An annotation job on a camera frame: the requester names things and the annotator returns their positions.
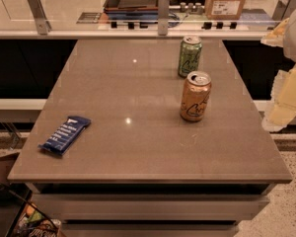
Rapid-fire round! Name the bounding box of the green soda can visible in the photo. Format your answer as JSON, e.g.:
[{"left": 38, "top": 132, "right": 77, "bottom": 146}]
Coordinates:
[{"left": 178, "top": 36, "right": 202, "bottom": 78}]

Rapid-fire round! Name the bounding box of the left metal glass bracket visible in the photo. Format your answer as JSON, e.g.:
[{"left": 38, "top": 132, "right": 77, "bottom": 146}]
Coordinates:
[{"left": 27, "top": 0, "right": 51, "bottom": 36}]

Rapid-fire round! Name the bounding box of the grey table drawer cabinet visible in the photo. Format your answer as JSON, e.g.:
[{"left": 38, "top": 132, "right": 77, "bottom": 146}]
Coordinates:
[{"left": 33, "top": 193, "right": 269, "bottom": 237}]

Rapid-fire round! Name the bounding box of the orange soda can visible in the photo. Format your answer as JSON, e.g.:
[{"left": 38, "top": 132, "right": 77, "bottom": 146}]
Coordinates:
[{"left": 180, "top": 71, "right": 212, "bottom": 121}]

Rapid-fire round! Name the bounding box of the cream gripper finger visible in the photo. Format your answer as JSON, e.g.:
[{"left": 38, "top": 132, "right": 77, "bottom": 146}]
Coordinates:
[
  {"left": 261, "top": 64, "right": 296, "bottom": 132},
  {"left": 260, "top": 18, "right": 289, "bottom": 47}
]

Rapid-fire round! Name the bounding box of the middle metal glass bracket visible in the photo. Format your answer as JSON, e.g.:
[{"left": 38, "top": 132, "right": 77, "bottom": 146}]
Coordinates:
[{"left": 158, "top": 0, "right": 169, "bottom": 36}]

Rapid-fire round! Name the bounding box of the cardboard box with label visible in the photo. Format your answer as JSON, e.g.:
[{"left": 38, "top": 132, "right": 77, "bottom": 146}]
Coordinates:
[{"left": 204, "top": 0, "right": 246, "bottom": 20}]

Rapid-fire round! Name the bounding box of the black cable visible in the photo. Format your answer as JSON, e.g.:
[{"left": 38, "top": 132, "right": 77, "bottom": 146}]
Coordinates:
[{"left": 0, "top": 181, "right": 62, "bottom": 237}]

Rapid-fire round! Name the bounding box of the blue snack bar wrapper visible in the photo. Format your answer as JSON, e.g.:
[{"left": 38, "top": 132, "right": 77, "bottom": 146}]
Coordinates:
[{"left": 38, "top": 116, "right": 91, "bottom": 156}]

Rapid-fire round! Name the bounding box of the colourful snack bag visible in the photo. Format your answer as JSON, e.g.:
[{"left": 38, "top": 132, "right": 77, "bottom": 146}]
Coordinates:
[{"left": 9, "top": 203, "right": 62, "bottom": 237}]

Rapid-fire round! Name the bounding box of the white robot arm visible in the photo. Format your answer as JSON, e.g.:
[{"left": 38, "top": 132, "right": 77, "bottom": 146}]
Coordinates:
[{"left": 260, "top": 9, "right": 296, "bottom": 132}]

